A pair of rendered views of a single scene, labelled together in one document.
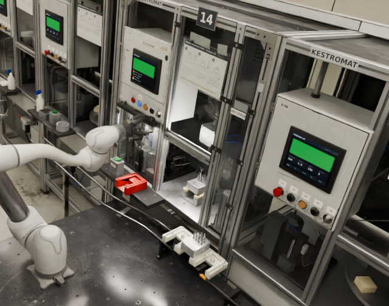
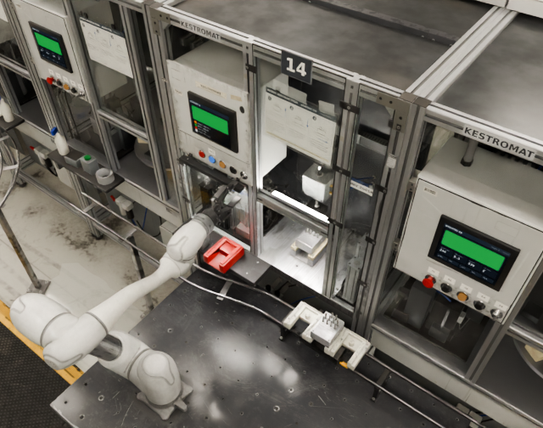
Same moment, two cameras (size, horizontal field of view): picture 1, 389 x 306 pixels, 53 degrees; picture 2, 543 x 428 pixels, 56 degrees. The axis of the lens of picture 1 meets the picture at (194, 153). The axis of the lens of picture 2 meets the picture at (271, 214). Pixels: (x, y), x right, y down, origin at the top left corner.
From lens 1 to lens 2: 0.76 m
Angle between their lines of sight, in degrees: 19
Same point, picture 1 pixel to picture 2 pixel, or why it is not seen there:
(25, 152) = (110, 317)
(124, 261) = (244, 356)
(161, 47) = (232, 95)
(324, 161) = (491, 259)
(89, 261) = (204, 366)
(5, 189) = not seen: hidden behind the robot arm
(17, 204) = (108, 347)
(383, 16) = not seen: outside the picture
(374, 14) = not seen: outside the picture
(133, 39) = (184, 78)
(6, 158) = (92, 338)
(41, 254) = (153, 391)
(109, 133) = (194, 237)
